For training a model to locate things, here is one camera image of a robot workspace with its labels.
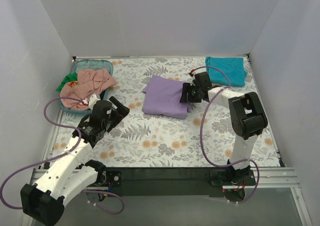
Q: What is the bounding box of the purple t shirt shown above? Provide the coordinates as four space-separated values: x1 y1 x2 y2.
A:
142 75 190 119

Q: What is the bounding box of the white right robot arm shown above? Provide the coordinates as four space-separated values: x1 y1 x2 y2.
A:
180 70 268 185

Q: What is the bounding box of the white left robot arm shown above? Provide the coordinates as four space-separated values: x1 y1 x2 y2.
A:
20 95 130 226

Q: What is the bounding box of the floral table mat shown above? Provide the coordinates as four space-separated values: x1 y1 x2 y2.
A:
50 57 280 169

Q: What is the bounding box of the folded teal t shirt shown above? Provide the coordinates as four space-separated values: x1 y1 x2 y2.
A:
205 56 247 87

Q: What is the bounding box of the pink t shirt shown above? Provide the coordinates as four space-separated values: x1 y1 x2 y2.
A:
60 68 117 111

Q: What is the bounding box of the green t shirt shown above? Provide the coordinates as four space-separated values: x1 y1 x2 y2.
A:
55 73 78 93

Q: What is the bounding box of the blue plastic basket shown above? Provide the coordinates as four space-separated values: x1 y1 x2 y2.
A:
59 59 114 116

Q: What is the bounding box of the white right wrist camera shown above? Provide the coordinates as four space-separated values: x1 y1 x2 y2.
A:
189 69 199 86

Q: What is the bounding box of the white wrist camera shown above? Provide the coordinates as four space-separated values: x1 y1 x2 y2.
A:
82 94 101 110
189 69 199 86

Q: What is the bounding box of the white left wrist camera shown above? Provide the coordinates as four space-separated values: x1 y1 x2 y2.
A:
82 94 101 110

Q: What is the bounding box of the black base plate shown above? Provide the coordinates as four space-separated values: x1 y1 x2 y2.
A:
96 167 256 198

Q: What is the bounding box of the aluminium frame rail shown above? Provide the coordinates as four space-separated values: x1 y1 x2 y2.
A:
21 163 300 226

